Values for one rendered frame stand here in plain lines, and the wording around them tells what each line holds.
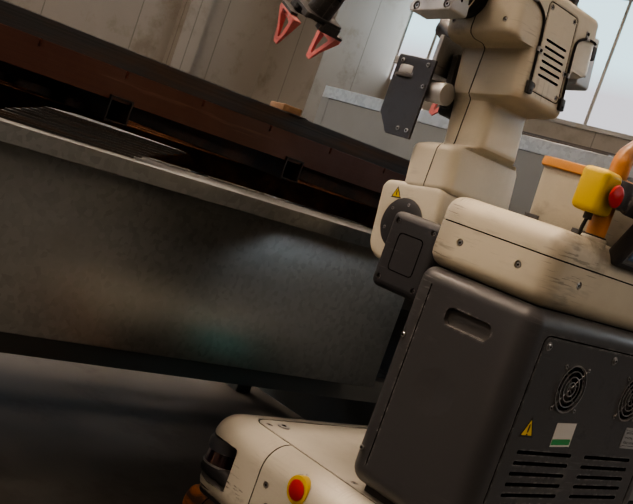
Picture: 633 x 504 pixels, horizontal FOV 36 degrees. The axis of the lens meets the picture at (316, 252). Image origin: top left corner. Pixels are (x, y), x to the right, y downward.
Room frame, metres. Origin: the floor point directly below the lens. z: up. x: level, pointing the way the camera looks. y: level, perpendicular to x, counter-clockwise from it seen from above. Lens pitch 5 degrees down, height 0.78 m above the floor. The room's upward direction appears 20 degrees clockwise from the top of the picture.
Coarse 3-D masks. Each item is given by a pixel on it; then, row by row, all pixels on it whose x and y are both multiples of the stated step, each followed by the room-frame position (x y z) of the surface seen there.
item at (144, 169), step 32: (0, 128) 1.50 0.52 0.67; (32, 128) 1.58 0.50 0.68; (96, 160) 1.62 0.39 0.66; (128, 160) 1.66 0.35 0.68; (192, 192) 1.75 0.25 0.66; (224, 192) 1.80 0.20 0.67; (256, 192) 2.10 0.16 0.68; (288, 224) 1.91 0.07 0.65; (320, 224) 1.97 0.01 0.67; (352, 224) 2.19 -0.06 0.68
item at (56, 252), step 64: (0, 192) 1.69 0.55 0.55; (64, 192) 1.77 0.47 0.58; (128, 192) 1.85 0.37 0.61; (0, 256) 1.72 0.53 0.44; (64, 256) 1.80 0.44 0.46; (128, 256) 1.88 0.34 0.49; (192, 256) 1.98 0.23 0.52; (256, 256) 2.09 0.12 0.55; (320, 256) 2.21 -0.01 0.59; (0, 320) 1.74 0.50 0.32; (64, 320) 1.82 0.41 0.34; (128, 320) 1.92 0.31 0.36; (192, 320) 2.02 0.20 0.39; (256, 320) 2.13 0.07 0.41; (320, 320) 2.25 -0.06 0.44; (384, 320) 2.39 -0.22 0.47
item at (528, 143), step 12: (324, 96) 3.39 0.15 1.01; (336, 96) 3.35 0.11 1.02; (348, 96) 3.31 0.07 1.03; (360, 96) 3.26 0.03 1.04; (372, 108) 3.21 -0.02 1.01; (420, 120) 3.04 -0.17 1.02; (432, 120) 3.01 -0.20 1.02; (444, 120) 2.97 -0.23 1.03; (528, 144) 2.73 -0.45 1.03; (540, 144) 2.70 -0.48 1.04; (552, 144) 2.67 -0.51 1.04; (552, 156) 2.66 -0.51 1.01; (564, 156) 2.63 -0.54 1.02; (576, 156) 2.61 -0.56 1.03; (588, 156) 2.58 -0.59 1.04; (600, 156) 2.55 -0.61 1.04
